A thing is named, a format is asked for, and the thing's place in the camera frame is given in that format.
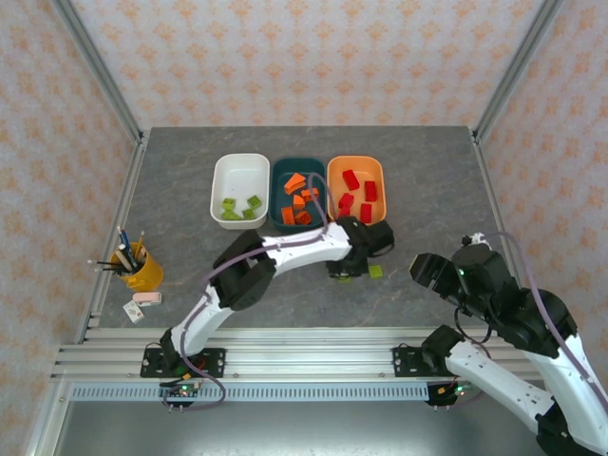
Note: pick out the green rectangular lego brick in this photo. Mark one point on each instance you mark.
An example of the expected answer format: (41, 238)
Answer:
(345, 280)

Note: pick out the red rectangular lego brick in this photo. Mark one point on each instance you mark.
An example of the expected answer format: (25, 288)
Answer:
(370, 191)
(366, 213)
(351, 179)
(346, 199)

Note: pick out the small red curved lego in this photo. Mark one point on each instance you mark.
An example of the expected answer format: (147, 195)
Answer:
(343, 212)

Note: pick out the orange square lego brick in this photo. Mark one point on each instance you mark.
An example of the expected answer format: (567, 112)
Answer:
(303, 218)

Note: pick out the orange sloped lego brick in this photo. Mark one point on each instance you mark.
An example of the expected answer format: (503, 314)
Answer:
(310, 194)

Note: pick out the orange rectangular lego brick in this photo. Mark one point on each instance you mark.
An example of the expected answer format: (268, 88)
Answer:
(287, 215)

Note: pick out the large orange curved lego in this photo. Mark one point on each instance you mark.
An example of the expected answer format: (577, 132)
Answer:
(294, 183)

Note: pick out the green square lego brick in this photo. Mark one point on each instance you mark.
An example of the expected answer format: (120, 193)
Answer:
(248, 214)
(255, 201)

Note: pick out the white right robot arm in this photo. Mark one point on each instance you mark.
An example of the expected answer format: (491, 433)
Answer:
(494, 380)

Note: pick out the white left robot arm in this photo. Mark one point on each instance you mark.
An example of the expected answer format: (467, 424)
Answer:
(304, 249)

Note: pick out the green four-stud lego brick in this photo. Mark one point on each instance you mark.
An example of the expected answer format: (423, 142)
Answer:
(376, 271)

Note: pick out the peach plastic container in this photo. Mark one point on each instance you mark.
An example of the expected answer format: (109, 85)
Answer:
(375, 168)

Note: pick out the orange quarter-round lego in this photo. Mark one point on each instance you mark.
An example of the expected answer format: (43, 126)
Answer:
(298, 203)

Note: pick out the teal plastic container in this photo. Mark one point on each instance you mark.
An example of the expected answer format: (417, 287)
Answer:
(278, 180)

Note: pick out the small circuit board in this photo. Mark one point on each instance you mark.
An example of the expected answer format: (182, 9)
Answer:
(185, 392)
(458, 391)

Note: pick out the white plastic container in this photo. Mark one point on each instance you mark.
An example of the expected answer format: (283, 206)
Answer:
(240, 176)

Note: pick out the pink white eraser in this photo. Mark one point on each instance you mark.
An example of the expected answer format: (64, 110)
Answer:
(147, 298)

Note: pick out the yellow pencil cup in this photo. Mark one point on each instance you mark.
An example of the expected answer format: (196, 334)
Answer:
(145, 275)

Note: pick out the yellow pencil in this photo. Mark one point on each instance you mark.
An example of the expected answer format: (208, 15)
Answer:
(140, 243)

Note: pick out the small white card box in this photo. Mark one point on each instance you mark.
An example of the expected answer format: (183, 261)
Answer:
(133, 312)

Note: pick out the blue pencil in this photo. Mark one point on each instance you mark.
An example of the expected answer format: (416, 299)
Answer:
(127, 244)

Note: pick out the white marker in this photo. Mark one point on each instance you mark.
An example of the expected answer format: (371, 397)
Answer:
(124, 257)

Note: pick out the black pen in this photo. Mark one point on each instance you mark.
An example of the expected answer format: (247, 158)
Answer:
(110, 270)
(107, 262)

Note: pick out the aluminium front frame rail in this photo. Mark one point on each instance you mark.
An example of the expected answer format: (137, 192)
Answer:
(309, 354)

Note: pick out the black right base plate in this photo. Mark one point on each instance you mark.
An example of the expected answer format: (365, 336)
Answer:
(404, 363)

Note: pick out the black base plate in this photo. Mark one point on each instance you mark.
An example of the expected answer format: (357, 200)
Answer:
(404, 363)
(214, 361)

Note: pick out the aluminium side frame rail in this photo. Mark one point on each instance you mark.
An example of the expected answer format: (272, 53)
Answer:
(127, 190)
(491, 190)

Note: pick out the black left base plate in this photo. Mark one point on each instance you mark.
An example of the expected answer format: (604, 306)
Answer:
(214, 361)

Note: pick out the aluminium frame post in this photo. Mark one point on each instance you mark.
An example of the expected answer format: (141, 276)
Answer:
(515, 71)
(100, 71)

